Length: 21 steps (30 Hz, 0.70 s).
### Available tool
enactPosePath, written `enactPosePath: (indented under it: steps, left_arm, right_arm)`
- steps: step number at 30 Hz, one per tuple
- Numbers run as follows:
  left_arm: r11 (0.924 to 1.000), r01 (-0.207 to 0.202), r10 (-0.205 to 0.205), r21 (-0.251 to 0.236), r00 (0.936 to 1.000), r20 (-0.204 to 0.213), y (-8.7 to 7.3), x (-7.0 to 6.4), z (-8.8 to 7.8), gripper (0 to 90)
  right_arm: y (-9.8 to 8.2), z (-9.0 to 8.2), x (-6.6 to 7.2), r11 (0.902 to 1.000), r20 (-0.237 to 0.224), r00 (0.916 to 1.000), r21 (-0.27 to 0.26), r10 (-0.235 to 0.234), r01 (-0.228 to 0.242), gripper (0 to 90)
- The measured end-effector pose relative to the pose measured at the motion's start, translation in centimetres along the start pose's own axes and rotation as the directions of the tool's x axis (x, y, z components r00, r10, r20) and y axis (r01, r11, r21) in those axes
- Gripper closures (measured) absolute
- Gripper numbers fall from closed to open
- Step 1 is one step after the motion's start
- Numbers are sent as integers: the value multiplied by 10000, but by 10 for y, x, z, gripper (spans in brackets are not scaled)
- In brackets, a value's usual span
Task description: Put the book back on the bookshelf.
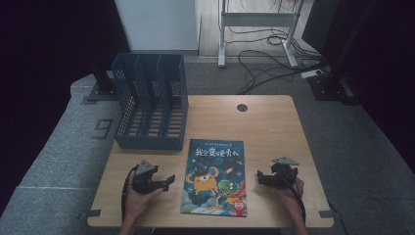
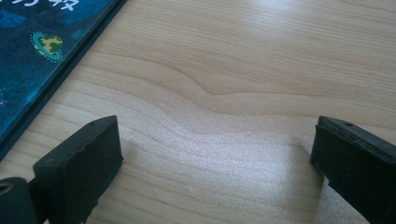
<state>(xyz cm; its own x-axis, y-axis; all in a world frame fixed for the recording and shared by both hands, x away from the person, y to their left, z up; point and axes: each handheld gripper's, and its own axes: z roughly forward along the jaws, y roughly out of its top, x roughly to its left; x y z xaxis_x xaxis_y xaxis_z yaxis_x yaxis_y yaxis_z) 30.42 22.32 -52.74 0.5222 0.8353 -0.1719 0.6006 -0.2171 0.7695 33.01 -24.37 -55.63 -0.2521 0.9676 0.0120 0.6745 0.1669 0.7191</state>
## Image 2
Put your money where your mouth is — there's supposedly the blue cartoon picture book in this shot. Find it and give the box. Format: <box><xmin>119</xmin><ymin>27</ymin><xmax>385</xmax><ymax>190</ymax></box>
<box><xmin>0</xmin><ymin>0</ymin><xmax>129</xmax><ymax>161</ymax></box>

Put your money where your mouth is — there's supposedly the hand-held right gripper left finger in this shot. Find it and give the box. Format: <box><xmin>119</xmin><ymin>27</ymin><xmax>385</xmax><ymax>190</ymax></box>
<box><xmin>33</xmin><ymin>115</ymin><xmax>124</xmax><ymax>224</ymax></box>

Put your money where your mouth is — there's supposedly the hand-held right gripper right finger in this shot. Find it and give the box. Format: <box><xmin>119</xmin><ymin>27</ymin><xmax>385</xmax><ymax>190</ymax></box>
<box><xmin>309</xmin><ymin>115</ymin><xmax>396</xmax><ymax>224</ymax></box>

